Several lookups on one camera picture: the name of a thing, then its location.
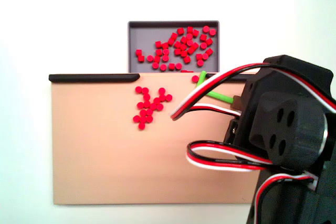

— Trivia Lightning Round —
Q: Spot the green T pusher brown handle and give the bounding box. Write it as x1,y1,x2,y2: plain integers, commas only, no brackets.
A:
196,70,244,111

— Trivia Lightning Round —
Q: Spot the grey rectangular tray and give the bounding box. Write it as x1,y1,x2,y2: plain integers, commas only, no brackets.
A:
128,20,220,73

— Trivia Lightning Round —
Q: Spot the peach flat board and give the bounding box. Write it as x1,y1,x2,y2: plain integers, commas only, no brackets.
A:
51,71,263,206

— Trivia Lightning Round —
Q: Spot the black board edge rail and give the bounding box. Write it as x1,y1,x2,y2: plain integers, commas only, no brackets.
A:
206,73,257,83
48,73,141,83

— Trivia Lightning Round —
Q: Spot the red white black servo cable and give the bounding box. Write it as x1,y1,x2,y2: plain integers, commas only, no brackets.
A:
170,62,336,121
186,141,320,208

